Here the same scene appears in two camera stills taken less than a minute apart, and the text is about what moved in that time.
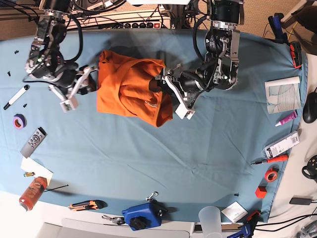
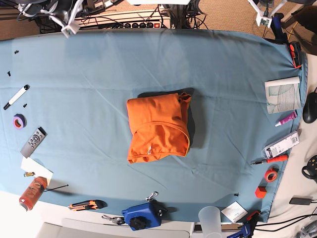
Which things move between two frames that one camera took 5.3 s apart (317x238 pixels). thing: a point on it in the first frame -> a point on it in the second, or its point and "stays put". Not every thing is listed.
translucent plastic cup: x=210 y=217 stays put
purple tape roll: x=19 y=121 stays put
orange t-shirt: x=123 y=89 -> x=158 y=127
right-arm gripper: x=69 y=103 -> x=45 y=9
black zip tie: x=59 y=187 stays put
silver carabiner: x=150 y=199 stays put
